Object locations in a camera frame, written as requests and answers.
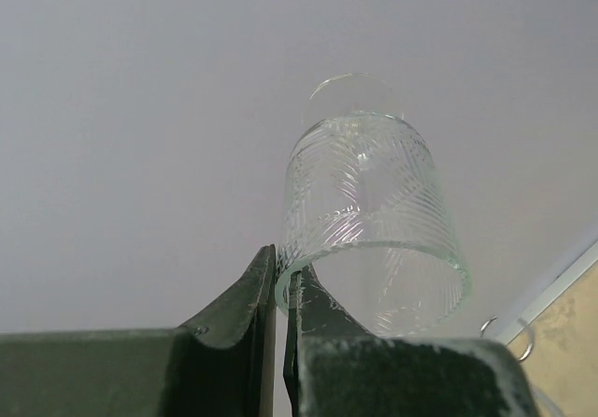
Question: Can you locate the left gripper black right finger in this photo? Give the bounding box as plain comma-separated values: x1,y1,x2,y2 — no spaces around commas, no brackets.
283,266,540,417

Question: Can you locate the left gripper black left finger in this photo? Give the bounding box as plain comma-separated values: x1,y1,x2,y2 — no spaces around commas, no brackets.
1,246,276,416

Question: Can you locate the tall clear flute glass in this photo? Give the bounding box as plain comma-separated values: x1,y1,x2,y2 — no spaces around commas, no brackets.
275,73,471,338

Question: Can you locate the chrome wine glass rack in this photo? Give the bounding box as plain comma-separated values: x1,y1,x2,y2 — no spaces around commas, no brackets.
496,317,536,363

